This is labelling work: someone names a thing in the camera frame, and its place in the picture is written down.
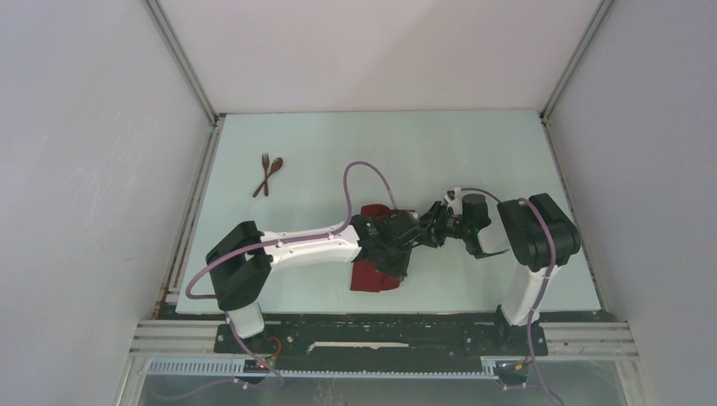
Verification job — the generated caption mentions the red cloth napkin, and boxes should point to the red cloth napkin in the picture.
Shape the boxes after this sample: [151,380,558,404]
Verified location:
[350,204,418,293]

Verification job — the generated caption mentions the brown wooden spoon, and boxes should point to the brown wooden spoon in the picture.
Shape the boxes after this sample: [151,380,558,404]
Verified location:
[253,157,284,198]

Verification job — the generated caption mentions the brown wooden fork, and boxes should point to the brown wooden fork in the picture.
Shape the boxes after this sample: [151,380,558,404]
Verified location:
[260,152,271,196]

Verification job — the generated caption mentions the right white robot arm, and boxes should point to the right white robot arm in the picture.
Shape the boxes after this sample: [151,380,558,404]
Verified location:
[419,187,582,354]

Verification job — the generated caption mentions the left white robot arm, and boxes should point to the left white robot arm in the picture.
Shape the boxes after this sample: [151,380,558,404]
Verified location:
[205,211,432,353]

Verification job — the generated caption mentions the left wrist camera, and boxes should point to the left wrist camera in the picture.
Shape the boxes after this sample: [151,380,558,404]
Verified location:
[386,211,423,245]

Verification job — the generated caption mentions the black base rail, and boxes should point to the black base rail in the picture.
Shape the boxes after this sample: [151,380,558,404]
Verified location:
[214,313,548,372]

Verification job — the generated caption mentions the white cable duct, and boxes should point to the white cable duct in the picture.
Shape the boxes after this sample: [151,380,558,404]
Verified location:
[145,357,496,380]

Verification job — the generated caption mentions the aluminium frame post left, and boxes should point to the aluminium frame post left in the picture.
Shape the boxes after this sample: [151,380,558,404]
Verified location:
[142,0,218,125]

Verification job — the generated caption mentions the aluminium frame post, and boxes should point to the aluminium frame post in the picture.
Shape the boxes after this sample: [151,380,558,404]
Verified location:
[142,0,218,125]
[539,0,616,125]

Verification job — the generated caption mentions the aluminium frame post right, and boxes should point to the aluminium frame post right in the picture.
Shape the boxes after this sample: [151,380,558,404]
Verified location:
[539,0,616,125]

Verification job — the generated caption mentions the aluminium extrusion rail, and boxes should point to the aluminium extrusion rail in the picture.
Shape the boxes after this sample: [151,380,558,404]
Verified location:
[129,320,222,357]

